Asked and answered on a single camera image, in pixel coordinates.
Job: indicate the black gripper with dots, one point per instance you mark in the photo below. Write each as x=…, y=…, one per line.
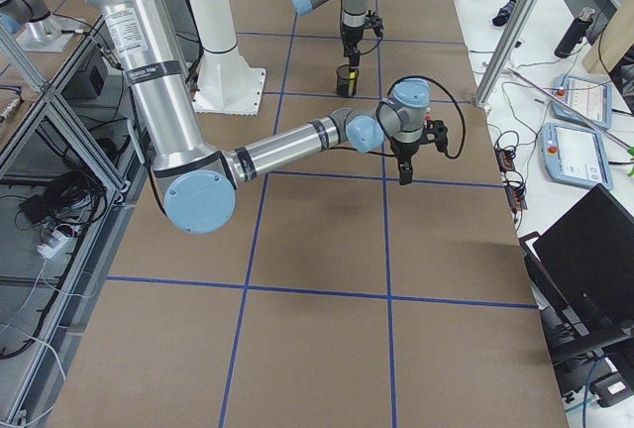
x=351, y=36
x=403, y=152

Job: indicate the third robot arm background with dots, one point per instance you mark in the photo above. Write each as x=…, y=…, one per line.
x=15, y=14

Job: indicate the black mesh pen cup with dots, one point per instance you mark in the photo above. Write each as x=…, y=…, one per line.
x=342, y=77

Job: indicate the folded blue umbrella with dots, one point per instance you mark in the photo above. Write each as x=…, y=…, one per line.
x=503, y=15

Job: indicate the near blue teach pendant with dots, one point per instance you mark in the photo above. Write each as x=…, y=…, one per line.
x=575, y=156

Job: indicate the blue teach pendant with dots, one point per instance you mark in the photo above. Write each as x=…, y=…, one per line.
x=589, y=97
x=575, y=156

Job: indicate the far blue teach pendant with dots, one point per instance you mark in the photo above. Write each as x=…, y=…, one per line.
x=589, y=97

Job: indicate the black laptop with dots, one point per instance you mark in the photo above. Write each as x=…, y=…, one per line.
x=584, y=262

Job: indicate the black water bottle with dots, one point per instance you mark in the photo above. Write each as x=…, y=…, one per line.
x=575, y=32

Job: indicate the black power adapter floor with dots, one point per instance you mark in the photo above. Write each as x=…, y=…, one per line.
x=35, y=209

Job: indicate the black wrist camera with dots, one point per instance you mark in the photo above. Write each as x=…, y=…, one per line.
x=435, y=132
x=374, y=22

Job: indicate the white pedestal column base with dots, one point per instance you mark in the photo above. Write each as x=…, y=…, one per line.
x=226, y=83

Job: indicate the aluminium frame post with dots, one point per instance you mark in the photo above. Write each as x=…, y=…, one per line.
x=502, y=52

